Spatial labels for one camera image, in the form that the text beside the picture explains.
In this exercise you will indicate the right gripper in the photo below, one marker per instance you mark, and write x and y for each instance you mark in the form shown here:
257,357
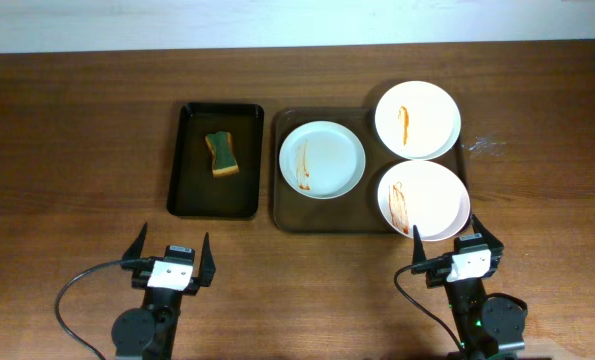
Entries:
438,275

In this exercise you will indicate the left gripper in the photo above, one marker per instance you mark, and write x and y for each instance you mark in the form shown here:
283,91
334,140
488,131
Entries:
140,280

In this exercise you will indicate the white plate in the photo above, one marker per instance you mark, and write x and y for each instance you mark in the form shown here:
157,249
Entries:
322,160
417,120
423,196

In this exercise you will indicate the green and yellow sponge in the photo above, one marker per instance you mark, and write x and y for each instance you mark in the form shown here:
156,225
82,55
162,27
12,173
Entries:
220,145

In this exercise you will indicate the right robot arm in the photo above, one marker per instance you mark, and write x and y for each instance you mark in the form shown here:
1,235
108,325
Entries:
489,326

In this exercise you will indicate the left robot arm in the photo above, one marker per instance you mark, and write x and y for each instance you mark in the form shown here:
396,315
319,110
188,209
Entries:
148,332

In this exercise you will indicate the brown serving tray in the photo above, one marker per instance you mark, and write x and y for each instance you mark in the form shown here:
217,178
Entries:
356,212

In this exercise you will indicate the black rectangular sponge tray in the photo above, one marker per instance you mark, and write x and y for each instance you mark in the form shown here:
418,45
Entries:
194,191

